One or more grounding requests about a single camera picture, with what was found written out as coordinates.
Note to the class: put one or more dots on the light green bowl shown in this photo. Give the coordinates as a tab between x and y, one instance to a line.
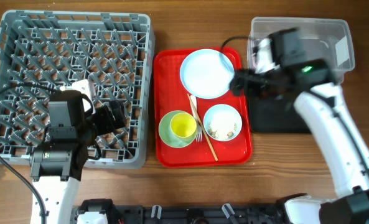
166	134

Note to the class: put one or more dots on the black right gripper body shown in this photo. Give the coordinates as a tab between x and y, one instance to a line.
262	85

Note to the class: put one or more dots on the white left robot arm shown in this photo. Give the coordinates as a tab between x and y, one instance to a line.
56	165

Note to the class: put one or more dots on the clear plastic bin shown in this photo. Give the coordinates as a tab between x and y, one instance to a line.
329	39

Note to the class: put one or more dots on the white plastic fork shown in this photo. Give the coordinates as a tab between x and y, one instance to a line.
199	136

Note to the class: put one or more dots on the large light blue plate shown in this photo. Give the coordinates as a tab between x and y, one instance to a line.
206	73

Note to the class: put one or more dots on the small light blue bowl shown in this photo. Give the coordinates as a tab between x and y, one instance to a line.
222	122

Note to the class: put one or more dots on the yellow plastic cup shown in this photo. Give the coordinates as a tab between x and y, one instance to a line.
183	125

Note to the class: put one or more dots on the black rectangular tray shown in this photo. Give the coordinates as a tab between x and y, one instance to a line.
276	114

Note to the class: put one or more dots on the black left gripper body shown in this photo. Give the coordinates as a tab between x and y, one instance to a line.
102	121

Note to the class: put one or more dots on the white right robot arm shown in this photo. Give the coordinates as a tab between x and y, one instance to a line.
282	67

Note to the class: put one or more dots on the grey plastic dishwasher rack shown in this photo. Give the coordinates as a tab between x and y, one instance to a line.
40	50

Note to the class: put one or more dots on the wooden chopstick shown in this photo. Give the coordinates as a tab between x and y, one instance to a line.
194	109

